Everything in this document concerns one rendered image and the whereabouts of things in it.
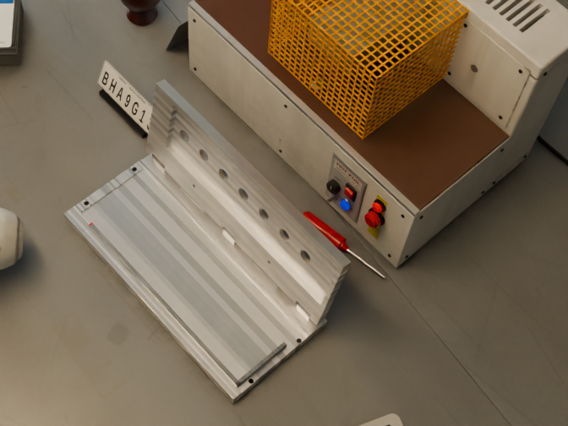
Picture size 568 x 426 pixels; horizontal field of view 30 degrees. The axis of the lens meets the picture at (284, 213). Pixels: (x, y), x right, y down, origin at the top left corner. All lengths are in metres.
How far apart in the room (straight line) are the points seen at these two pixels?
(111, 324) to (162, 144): 0.32
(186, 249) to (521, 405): 0.61
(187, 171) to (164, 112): 0.11
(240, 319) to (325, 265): 0.19
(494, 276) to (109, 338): 0.66
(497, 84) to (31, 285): 0.83
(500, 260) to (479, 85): 0.32
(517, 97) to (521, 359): 0.44
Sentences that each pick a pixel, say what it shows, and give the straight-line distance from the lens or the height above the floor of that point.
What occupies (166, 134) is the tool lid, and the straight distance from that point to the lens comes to 1.79.
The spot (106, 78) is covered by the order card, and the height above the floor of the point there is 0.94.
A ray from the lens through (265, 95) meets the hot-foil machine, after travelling 1.82.
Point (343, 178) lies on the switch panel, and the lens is 1.77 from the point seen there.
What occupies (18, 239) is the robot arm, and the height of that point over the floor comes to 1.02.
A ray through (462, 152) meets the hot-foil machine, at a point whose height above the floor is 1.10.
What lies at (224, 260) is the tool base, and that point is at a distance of 1.80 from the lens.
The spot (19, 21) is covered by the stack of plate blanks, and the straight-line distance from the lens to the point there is 2.08.
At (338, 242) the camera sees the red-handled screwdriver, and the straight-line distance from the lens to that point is 1.82.
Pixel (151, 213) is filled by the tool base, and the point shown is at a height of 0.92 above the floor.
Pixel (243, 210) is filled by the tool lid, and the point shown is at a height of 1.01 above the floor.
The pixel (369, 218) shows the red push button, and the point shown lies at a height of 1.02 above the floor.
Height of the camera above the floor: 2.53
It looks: 61 degrees down
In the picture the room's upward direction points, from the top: 8 degrees clockwise
